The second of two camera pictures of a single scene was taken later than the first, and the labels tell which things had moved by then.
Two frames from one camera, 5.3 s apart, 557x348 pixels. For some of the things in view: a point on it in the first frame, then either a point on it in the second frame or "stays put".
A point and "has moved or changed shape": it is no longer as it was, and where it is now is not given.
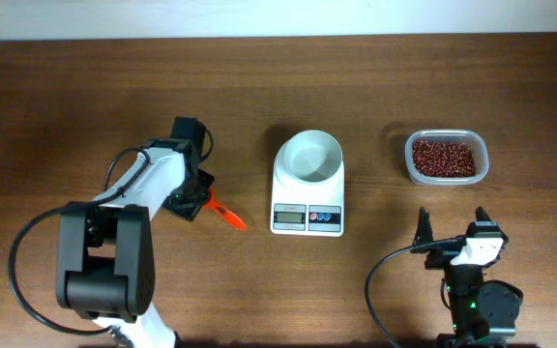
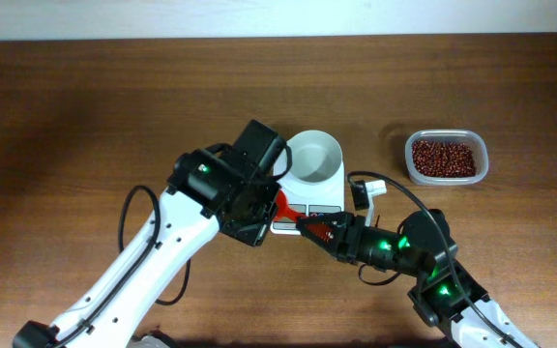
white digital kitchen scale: x=305 y=209 stays put
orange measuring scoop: x=224 y=213 has moved or changed shape
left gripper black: x=190 y=213 to x=252 y=236
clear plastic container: x=441 y=157 stays put
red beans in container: x=436 y=159 stays put
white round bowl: x=312 y=156 stays put
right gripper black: x=443 y=258 to x=347 y=237
